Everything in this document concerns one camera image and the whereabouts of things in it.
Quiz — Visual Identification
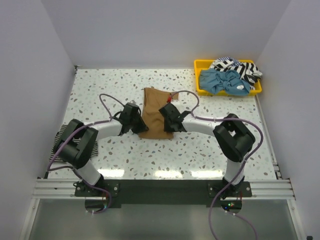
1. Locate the tan tank top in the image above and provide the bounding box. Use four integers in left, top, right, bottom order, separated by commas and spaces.
138, 87, 174, 140

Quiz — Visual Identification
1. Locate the black white striped tank top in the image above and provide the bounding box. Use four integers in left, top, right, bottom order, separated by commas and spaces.
48, 124, 99, 163

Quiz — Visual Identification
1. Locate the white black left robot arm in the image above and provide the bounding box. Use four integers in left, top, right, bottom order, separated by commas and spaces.
53, 102, 149, 196

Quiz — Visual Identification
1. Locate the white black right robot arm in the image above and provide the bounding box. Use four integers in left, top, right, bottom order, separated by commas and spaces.
159, 103, 256, 197

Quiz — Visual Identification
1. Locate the blue tank top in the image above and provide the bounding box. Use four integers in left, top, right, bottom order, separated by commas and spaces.
200, 68, 251, 96

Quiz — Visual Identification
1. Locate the navy white striped tank top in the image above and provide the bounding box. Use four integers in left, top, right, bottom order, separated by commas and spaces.
209, 56, 263, 90

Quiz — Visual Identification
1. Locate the yellow plastic bin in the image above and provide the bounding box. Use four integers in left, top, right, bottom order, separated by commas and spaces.
194, 59, 262, 97

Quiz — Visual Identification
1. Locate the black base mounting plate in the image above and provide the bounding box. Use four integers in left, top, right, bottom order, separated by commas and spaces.
74, 179, 253, 209

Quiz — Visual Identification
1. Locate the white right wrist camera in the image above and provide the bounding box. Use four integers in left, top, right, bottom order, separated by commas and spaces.
166, 95, 181, 106

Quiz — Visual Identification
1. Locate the aluminium frame rail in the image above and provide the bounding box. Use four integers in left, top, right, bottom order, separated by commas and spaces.
32, 178, 296, 200

